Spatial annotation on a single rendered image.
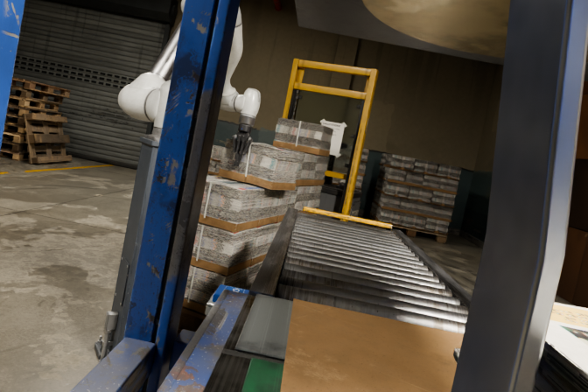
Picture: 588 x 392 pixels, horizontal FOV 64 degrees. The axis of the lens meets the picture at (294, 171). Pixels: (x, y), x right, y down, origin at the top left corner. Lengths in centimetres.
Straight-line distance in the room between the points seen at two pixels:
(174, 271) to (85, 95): 972
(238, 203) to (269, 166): 32
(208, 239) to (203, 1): 177
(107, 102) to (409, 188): 620
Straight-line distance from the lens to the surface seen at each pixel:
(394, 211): 795
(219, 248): 247
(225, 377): 64
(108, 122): 1029
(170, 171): 85
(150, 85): 224
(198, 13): 87
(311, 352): 74
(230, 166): 273
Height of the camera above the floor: 109
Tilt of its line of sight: 3 degrees down
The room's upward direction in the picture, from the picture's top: 11 degrees clockwise
